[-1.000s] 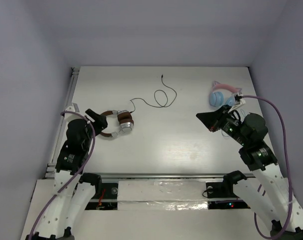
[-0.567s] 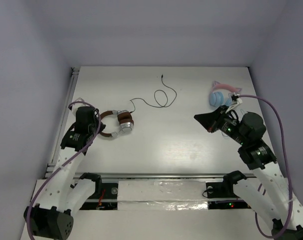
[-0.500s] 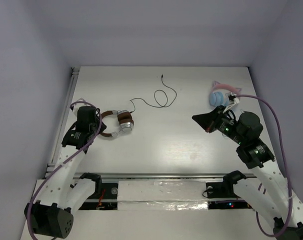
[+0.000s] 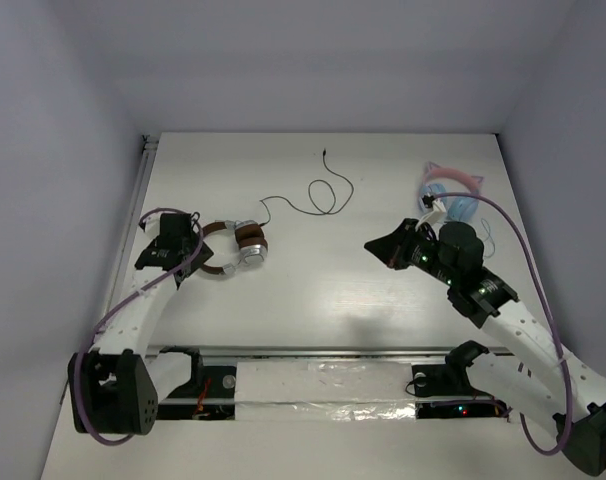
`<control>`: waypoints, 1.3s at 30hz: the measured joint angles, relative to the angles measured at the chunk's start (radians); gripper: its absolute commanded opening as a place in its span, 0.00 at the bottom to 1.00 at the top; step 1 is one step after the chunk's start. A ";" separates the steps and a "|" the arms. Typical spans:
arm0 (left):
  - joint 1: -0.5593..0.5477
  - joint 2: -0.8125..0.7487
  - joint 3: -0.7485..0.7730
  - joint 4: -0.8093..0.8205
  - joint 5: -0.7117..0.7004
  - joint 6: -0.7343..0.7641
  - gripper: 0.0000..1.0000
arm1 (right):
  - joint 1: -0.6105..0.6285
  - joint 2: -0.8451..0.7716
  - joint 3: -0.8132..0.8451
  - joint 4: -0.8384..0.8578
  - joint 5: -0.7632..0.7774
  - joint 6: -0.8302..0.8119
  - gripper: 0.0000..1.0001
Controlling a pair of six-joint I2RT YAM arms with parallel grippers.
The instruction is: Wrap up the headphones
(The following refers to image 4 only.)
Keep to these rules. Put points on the aluminium side rail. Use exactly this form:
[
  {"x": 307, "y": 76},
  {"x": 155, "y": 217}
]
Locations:
[{"x": 120, "y": 266}]

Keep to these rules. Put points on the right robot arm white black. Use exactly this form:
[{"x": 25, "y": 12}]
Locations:
[{"x": 555, "y": 389}]

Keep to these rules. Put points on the brown silver headphones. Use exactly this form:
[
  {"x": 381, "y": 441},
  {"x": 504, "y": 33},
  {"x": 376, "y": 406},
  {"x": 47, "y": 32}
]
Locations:
[{"x": 250, "y": 241}]

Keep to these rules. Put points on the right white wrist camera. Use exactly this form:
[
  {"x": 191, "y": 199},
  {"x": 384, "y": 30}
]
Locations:
[{"x": 435, "y": 211}]

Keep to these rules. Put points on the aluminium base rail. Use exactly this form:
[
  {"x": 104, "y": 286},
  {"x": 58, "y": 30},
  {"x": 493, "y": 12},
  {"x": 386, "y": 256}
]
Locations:
[{"x": 217, "y": 370}]

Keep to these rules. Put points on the pink blue cat-ear headphones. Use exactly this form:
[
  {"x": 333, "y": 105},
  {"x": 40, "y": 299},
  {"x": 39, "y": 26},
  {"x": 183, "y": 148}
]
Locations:
[{"x": 460, "y": 206}]

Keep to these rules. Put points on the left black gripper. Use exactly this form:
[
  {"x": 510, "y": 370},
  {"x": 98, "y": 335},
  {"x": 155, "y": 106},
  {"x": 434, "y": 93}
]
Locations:
[{"x": 184, "y": 267}]

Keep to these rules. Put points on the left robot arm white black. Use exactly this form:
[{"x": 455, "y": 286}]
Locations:
[{"x": 116, "y": 385}]

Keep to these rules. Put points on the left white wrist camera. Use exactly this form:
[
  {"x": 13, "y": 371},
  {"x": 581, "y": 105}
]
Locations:
[{"x": 150, "y": 225}]

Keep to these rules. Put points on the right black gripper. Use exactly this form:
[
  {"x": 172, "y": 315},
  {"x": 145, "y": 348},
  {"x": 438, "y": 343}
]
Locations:
[{"x": 394, "y": 246}]

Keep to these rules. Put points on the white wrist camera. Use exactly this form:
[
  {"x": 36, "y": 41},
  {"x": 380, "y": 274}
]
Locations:
[
  {"x": 435, "y": 211},
  {"x": 150, "y": 225}
]

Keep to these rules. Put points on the white foil-taped cover block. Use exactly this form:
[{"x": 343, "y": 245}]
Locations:
[{"x": 343, "y": 391}]

